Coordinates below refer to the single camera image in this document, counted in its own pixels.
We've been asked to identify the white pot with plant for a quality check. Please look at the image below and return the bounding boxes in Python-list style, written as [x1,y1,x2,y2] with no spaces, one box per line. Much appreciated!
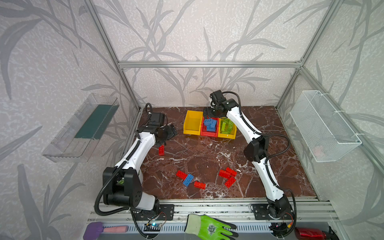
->
[117,178,125,186]

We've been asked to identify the red middle bin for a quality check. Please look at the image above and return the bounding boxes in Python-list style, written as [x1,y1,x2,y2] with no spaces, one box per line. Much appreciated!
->
[200,117,219,137]

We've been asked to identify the red lego cluster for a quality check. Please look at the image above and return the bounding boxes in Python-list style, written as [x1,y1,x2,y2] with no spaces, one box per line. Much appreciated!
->
[225,177,236,189]
[219,170,232,179]
[226,168,237,178]

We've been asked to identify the green work glove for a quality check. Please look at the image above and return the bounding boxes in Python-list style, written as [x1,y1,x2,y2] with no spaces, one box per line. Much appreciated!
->
[185,214,239,240]

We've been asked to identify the clear acrylic wall shelf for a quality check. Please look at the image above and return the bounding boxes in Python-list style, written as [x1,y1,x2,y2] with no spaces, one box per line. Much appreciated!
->
[42,94,120,163]

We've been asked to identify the red lego cluster top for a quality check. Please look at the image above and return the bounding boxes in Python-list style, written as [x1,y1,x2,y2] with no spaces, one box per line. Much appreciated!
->
[226,168,237,178]

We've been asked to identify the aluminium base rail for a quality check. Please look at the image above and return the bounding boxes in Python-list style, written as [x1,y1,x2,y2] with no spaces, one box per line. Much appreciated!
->
[86,197,340,223]

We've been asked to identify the yellow bin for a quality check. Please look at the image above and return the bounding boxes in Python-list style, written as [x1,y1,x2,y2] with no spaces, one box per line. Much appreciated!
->
[218,118,237,140]
[183,110,203,136]

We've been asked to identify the red lego cluster bottom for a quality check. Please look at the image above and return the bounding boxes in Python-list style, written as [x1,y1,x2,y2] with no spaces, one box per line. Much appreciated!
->
[225,177,236,189]

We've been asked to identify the right yellow bin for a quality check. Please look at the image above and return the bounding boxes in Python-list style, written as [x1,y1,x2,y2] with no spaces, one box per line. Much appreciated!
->
[218,118,237,140]

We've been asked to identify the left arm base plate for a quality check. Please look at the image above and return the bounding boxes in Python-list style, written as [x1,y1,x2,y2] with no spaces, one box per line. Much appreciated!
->
[134,204,175,221]

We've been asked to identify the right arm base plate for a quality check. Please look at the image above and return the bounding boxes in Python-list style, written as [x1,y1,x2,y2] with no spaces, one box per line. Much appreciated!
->
[250,204,294,221]

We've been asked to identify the red metallic tool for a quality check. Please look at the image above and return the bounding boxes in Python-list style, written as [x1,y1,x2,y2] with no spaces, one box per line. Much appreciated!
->
[295,227,339,240]

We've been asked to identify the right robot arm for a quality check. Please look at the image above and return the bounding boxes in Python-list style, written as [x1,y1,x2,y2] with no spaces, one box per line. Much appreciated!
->
[203,90,296,219]

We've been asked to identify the red lego brick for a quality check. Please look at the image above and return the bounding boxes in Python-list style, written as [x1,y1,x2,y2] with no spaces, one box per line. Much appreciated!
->
[176,171,188,181]
[194,181,206,190]

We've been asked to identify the blue lego brick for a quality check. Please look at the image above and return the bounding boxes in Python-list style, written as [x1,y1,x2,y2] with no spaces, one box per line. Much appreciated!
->
[206,126,216,133]
[183,174,194,187]
[204,119,214,127]
[210,119,217,126]

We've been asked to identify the red lego bottom brick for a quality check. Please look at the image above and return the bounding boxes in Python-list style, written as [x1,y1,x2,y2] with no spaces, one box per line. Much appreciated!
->
[194,181,206,190]

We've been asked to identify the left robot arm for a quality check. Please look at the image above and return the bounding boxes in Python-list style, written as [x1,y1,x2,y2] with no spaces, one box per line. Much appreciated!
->
[94,103,178,216]

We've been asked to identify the blue lego top brick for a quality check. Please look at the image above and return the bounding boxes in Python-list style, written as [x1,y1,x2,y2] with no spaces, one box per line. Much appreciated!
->
[210,119,217,126]

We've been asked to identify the left yellow bin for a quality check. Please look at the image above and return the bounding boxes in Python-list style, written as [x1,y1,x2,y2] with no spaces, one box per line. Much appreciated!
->
[183,110,203,136]

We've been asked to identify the white wire mesh basket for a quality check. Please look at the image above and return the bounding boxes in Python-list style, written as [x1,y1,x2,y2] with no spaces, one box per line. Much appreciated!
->
[290,90,362,163]

